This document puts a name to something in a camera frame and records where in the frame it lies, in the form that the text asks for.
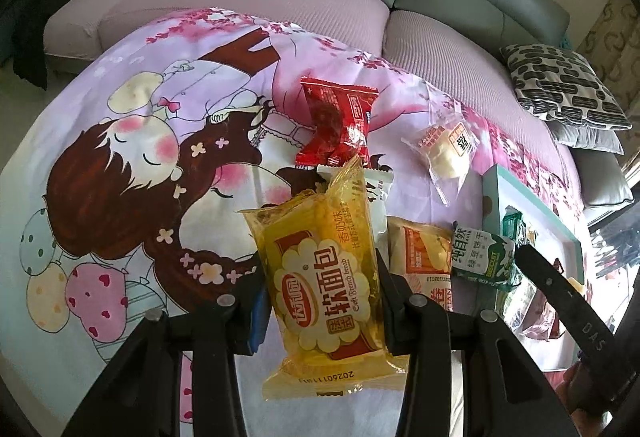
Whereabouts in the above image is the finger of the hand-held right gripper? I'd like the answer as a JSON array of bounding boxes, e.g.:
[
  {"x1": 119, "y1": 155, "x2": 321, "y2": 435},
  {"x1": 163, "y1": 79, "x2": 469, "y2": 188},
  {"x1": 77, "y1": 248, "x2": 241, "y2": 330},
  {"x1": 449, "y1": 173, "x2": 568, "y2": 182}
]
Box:
[{"x1": 514, "y1": 244, "x2": 615, "y2": 368}]

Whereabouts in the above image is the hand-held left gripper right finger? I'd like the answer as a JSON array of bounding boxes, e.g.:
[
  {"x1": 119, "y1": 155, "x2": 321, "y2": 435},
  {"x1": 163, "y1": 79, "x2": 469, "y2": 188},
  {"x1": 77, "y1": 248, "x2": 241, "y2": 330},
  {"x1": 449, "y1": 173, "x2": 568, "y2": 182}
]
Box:
[{"x1": 375, "y1": 249, "x2": 566, "y2": 437}]

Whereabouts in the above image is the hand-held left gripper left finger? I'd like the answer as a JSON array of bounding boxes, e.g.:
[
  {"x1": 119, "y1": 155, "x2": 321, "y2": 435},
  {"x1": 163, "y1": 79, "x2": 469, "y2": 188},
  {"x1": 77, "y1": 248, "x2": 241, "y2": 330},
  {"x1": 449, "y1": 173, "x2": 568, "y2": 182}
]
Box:
[{"x1": 62, "y1": 267, "x2": 275, "y2": 437}]

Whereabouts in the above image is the yellow bread packet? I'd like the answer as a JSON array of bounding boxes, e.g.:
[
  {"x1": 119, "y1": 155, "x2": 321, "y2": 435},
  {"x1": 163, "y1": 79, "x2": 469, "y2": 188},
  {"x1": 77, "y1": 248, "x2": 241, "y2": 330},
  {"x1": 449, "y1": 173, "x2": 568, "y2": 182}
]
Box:
[{"x1": 239, "y1": 156, "x2": 408, "y2": 402}]

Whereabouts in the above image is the green biscuit packet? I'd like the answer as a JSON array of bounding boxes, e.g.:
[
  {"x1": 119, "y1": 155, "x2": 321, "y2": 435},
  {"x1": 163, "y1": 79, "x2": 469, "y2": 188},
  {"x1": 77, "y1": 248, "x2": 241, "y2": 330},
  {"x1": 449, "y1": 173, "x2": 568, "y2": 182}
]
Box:
[{"x1": 451, "y1": 222, "x2": 518, "y2": 290}]

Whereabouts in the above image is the teal cardboard box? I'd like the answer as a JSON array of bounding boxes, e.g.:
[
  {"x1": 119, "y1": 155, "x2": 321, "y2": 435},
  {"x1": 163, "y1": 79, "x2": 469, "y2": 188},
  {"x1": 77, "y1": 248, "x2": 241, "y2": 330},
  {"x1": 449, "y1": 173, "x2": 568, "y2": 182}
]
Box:
[{"x1": 481, "y1": 164, "x2": 585, "y2": 358}]

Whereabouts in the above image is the person's right hand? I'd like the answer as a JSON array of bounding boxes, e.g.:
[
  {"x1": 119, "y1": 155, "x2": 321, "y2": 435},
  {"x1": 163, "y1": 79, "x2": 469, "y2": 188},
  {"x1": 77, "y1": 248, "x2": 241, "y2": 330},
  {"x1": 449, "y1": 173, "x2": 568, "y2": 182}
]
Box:
[{"x1": 554, "y1": 359, "x2": 608, "y2": 437}]

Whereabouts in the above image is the orange snack packet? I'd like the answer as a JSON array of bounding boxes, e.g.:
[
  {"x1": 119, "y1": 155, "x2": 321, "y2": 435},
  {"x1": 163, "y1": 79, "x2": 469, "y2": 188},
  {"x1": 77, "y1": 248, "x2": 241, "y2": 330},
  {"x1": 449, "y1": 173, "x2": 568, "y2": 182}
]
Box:
[{"x1": 387, "y1": 216, "x2": 456, "y2": 313}]

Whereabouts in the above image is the small green packet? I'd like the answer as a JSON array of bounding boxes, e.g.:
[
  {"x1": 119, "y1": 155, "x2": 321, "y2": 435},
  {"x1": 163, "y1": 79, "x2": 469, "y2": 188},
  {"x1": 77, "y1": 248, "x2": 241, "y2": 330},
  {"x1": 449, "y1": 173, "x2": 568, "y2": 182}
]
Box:
[{"x1": 500, "y1": 209, "x2": 536, "y2": 248}]

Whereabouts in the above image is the white yellow snack packet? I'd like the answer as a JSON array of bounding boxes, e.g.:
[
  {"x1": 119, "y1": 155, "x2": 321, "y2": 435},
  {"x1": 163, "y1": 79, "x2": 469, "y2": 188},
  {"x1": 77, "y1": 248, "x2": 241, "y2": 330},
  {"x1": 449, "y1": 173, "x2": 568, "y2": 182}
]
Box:
[{"x1": 316, "y1": 164, "x2": 396, "y2": 268}]

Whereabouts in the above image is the grey pillow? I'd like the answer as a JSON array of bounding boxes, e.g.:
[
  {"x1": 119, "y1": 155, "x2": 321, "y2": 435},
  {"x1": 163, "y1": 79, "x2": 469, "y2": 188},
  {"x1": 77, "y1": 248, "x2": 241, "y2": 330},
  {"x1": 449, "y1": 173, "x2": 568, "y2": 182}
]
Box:
[{"x1": 547, "y1": 122, "x2": 626, "y2": 155}]

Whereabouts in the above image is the cartoon printed blanket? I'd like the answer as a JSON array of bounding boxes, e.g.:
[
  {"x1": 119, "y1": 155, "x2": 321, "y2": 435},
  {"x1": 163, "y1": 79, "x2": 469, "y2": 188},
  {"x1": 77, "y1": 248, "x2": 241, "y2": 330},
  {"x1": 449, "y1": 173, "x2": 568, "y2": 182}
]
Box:
[{"x1": 0, "y1": 7, "x2": 586, "y2": 437}]

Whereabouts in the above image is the black white patterned pillow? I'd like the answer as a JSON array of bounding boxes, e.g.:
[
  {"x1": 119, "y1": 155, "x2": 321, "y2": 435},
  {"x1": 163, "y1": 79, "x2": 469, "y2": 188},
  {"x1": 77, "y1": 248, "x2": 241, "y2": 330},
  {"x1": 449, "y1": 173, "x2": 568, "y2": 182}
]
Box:
[{"x1": 500, "y1": 43, "x2": 632, "y2": 132}]

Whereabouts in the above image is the red snack packet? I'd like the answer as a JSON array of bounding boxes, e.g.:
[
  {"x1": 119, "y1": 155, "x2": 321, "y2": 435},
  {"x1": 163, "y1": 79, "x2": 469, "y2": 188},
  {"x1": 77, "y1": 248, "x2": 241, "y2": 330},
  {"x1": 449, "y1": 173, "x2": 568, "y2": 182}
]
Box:
[{"x1": 294, "y1": 76, "x2": 379, "y2": 168}]

